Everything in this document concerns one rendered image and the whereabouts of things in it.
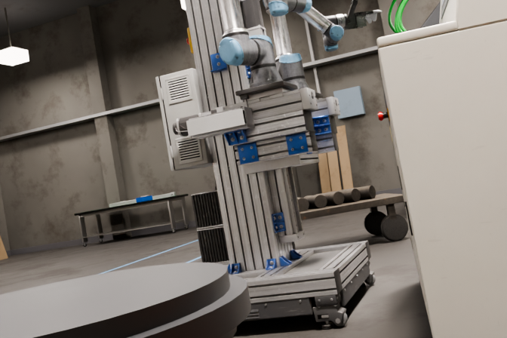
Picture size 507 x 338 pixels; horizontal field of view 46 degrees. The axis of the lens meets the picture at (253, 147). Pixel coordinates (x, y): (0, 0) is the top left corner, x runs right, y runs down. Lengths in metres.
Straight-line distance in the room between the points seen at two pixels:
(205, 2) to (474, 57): 1.58
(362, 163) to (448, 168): 9.15
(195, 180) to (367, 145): 3.45
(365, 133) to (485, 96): 9.14
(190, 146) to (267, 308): 0.86
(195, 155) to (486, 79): 1.55
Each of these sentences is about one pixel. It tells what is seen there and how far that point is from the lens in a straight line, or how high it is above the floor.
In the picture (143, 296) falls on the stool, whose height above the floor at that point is 0.57.
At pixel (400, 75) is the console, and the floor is 0.86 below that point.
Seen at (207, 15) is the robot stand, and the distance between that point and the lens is 2.98.
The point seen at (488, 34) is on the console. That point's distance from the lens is 1.79.
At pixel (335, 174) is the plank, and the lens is 10.44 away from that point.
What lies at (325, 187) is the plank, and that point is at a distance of 10.53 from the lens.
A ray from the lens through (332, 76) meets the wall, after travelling 11.05.
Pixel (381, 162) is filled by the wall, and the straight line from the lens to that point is 10.83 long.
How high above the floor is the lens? 0.63
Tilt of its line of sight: 3 degrees up
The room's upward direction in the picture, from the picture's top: 10 degrees counter-clockwise
